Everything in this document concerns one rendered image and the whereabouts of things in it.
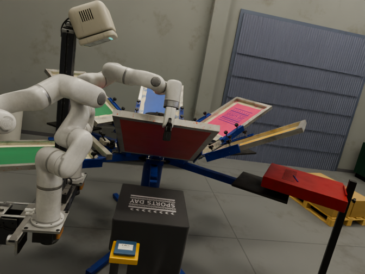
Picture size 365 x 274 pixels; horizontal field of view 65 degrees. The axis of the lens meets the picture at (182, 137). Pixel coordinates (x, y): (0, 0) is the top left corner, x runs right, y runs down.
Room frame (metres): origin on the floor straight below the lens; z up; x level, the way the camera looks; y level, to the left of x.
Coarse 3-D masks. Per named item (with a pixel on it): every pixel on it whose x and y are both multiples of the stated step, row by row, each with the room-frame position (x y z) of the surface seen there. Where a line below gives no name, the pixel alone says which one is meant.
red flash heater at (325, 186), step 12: (276, 168) 2.43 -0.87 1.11; (288, 168) 2.49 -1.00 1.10; (264, 180) 2.15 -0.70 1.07; (276, 180) 2.11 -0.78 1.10; (288, 180) 2.15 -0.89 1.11; (300, 180) 2.20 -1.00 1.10; (312, 180) 2.26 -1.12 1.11; (324, 180) 2.31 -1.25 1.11; (288, 192) 2.07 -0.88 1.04; (300, 192) 2.04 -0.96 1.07; (312, 192) 2.01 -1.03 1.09; (324, 192) 2.02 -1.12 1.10; (336, 192) 2.07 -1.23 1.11; (324, 204) 1.97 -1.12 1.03; (336, 204) 1.94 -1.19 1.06
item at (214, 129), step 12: (132, 120) 1.50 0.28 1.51; (144, 120) 1.49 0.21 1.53; (156, 120) 1.50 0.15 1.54; (180, 120) 1.53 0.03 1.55; (120, 132) 1.70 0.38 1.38; (216, 132) 1.55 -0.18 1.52; (120, 144) 1.94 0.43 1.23; (204, 144) 1.76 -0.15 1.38; (156, 156) 2.15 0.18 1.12; (192, 156) 2.05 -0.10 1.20
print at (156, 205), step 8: (136, 200) 1.70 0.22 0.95; (144, 200) 1.71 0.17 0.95; (152, 200) 1.73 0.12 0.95; (160, 200) 1.75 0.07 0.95; (168, 200) 1.77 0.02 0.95; (128, 208) 1.58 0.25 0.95; (136, 208) 1.59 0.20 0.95; (144, 208) 1.61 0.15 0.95; (152, 208) 1.63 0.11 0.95; (160, 208) 1.64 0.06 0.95; (168, 208) 1.66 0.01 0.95
